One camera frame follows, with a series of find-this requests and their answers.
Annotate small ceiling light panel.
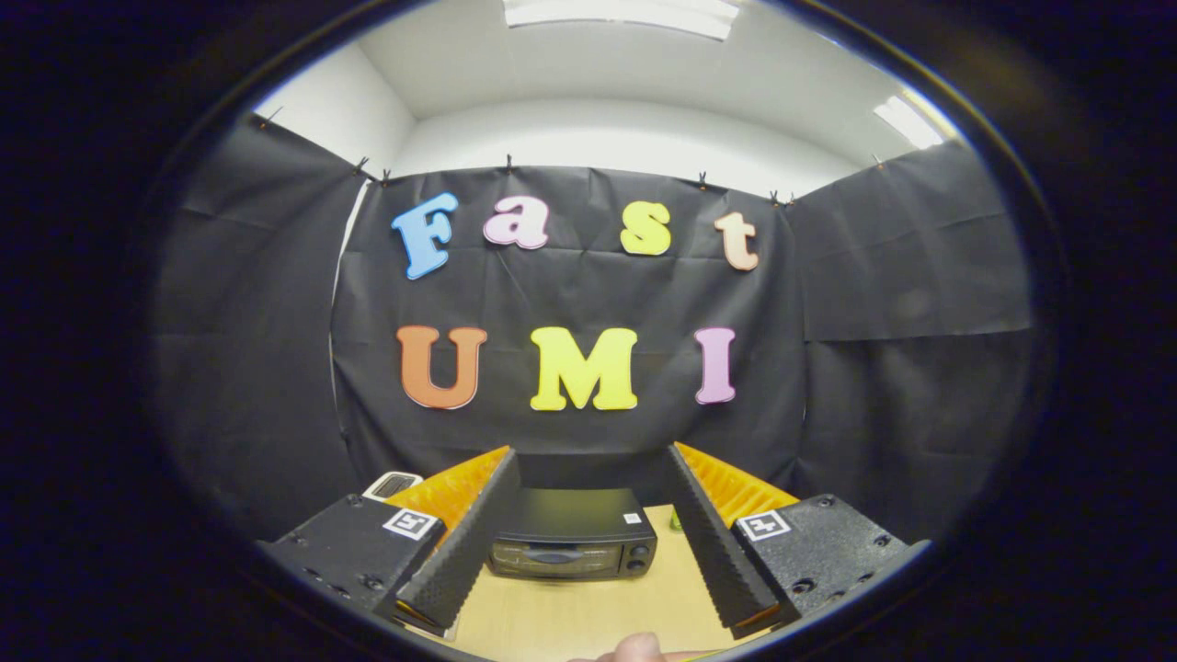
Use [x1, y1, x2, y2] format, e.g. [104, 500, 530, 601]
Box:
[872, 92, 948, 151]

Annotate white pop-up toaster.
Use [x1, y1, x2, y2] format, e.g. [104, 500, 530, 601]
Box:
[361, 471, 426, 503]

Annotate long ceiling light panel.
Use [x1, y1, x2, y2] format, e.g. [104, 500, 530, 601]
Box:
[503, 0, 741, 40]

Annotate black backdrop cloth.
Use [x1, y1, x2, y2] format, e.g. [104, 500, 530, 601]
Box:
[152, 115, 1035, 543]

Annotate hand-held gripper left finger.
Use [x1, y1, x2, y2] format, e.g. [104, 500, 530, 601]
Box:
[257, 446, 522, 640]

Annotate black toaster oven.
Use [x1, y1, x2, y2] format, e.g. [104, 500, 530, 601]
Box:
[486, 487, 659, 582]

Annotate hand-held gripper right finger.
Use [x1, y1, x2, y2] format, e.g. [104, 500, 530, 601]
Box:
[664, 442, 930, 642]

